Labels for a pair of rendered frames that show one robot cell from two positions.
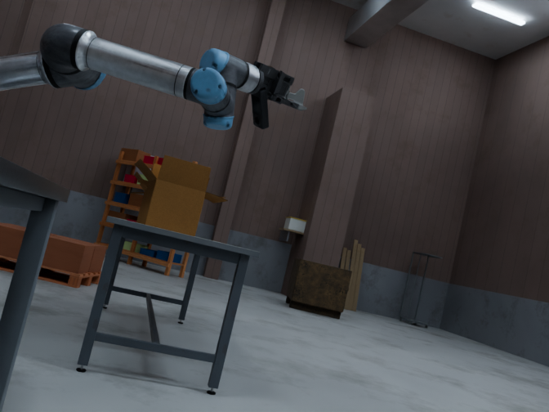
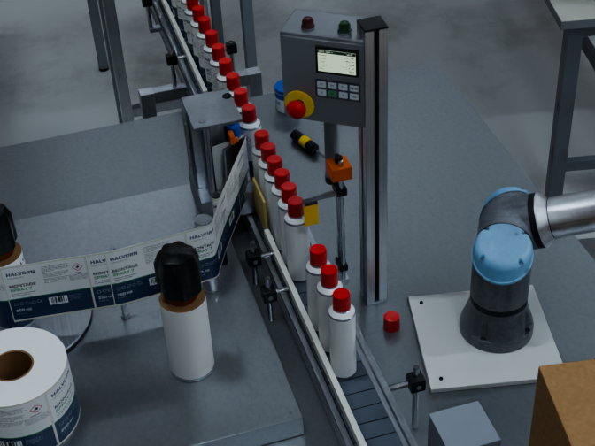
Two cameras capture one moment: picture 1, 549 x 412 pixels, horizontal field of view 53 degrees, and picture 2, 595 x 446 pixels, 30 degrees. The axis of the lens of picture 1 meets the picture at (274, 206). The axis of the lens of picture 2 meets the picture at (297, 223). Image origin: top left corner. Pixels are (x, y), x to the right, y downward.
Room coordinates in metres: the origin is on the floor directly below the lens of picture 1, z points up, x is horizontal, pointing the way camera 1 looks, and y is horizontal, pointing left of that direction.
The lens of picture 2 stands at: (-0.38, 1.09, 2.48)
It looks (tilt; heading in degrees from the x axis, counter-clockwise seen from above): 39 degrees down; 10
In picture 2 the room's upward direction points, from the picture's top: 3 degrees counter-clockwise
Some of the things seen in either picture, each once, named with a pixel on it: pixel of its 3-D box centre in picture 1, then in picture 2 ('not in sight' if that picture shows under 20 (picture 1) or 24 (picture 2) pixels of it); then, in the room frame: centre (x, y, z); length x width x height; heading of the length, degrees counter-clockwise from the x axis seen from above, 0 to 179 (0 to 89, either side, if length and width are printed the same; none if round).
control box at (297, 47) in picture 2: not in sight; (330, 69); (1.42, 1.34, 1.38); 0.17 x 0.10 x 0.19; 80
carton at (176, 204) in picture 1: (175, 197); not in sight; (3.06, 0.55, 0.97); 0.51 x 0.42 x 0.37; 109
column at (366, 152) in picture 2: not in sight; (373, 173); (1.39, 1.25, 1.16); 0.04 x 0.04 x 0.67; 25
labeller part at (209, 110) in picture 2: not in sight; (211, 109); (1.63, 1.63, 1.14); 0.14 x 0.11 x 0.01; 25
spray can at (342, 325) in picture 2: not in sight; (342, 333); (1.12, 1.29, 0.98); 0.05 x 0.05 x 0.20
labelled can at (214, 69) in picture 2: not in sight; (221, 80); (2.00, 1.70, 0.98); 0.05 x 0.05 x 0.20
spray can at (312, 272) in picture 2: not in sight; (319, 288); (1.24, 1.35, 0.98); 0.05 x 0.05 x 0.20
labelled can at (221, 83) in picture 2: not in sight; (228, 96); (1.94, 1.67, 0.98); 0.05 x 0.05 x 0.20
